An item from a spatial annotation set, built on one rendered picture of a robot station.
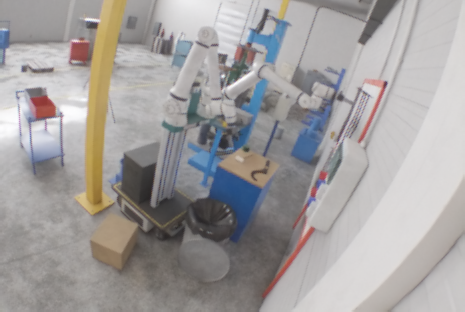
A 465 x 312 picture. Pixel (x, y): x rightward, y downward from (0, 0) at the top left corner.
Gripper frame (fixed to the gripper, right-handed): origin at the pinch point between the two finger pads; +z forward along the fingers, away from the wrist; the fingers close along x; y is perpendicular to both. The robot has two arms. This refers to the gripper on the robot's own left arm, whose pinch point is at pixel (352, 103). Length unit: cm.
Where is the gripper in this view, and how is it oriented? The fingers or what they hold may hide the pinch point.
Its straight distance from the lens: 200.0
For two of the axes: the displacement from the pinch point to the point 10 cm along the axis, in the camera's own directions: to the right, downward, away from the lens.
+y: 3.4, -9.0, -2.6
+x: 3.8, -1.2, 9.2
